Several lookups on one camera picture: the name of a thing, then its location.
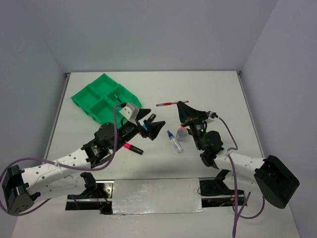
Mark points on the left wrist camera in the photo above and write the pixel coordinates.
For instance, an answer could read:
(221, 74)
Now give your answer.
(130, 111)

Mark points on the red gel pen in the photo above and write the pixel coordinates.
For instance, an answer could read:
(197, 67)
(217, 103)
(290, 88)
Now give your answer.
(170, 103)

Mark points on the silver tape sheet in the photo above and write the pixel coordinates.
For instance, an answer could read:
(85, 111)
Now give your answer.
(156, 196)

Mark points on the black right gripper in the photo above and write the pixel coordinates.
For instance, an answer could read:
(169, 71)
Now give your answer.
(185, 112)

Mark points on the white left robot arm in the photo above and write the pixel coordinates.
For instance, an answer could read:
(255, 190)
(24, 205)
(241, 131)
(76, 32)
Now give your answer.
(22, 188)

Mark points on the black mounting rail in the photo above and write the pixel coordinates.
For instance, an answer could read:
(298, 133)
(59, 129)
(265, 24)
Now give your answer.
(101, 199)

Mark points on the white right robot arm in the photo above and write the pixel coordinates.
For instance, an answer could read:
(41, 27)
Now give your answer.
(238, 174)

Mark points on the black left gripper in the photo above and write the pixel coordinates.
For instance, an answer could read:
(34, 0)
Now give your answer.
(153, 128)

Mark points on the clear spray bottle blue cap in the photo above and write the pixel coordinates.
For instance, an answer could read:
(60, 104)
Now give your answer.
(175, 142)

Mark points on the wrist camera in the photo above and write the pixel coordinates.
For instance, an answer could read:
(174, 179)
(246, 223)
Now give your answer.
(212, 116)
(130, 111)

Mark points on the green compartment tray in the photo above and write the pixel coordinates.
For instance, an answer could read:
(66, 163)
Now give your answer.
(97, 99)

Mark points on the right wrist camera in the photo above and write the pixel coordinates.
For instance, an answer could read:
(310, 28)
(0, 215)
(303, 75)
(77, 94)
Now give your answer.
(212, 116)

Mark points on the pink highlighter marker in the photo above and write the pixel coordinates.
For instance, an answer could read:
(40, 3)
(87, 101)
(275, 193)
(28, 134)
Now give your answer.
(133, 148)

